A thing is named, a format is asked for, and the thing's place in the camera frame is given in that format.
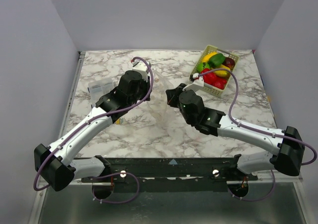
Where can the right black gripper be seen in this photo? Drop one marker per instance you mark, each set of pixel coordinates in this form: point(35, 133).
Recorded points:
point(172, 96)

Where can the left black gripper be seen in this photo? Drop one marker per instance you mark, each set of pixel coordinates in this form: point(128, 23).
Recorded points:
point(147, 87)

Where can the clear zip top bag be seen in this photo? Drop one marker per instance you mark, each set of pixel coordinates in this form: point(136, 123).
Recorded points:
point(157, 106)

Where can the red toy bell pepper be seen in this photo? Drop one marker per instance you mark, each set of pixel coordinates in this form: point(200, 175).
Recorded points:
point(210, 78)

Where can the red toy strawberry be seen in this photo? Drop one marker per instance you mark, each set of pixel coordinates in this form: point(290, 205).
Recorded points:
point(219, 83)

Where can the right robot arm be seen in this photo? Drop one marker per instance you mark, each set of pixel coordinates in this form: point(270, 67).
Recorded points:
point(282, 149)

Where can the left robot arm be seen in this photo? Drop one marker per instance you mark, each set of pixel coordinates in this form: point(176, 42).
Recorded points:
point(57, 163)

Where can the cream plastic basket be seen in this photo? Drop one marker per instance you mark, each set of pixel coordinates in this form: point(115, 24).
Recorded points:
point(209, 88)

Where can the clear plastic screw box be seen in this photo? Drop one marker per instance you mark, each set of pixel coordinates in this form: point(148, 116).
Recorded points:
point(99, 88)

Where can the yellow toy banana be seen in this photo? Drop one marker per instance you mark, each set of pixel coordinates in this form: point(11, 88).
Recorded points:
point(222, 73)

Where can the yellow toy lemon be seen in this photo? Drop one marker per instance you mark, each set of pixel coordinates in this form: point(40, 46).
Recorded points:
point(208, 56)

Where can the green toy bell pepper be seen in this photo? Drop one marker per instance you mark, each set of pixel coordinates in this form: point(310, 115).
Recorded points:
point(216, 60)

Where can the dark red toy apple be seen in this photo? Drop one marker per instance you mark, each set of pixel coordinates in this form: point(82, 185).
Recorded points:
point(229, 62)

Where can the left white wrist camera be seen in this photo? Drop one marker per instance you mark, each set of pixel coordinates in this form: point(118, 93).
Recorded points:
point(141, 68)

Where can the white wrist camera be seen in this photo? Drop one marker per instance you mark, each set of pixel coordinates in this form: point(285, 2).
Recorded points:
point(141, 68)
point(197, 84)

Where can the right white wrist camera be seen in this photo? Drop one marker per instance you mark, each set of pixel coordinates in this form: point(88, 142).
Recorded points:
point(197, 84)

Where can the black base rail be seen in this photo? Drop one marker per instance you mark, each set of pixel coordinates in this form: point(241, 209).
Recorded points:
point(171, 174)

